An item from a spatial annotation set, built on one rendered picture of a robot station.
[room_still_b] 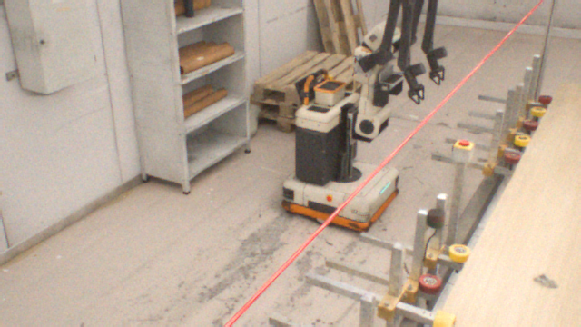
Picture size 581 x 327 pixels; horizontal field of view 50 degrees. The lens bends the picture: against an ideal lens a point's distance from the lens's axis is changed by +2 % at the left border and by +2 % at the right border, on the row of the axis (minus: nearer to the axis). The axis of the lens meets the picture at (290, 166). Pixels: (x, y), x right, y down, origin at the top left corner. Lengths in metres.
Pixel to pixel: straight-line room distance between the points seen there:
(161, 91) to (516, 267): 2.88
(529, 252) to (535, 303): 0.33
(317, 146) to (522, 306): 2.13
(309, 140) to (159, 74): 1.18
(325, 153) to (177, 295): 1.32
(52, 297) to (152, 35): 1.83
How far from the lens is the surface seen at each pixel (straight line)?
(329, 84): 4.28
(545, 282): 2.44
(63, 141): 4.36
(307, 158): 4.15
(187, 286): 3.79
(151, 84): 4.57
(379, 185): 4.28
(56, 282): 4.04
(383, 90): 3.89
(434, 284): 2.31
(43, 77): 3.88
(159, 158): 4.78
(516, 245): 2.63
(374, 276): 2.40
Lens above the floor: 2.27
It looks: 26 degrees down
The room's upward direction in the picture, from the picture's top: straight up
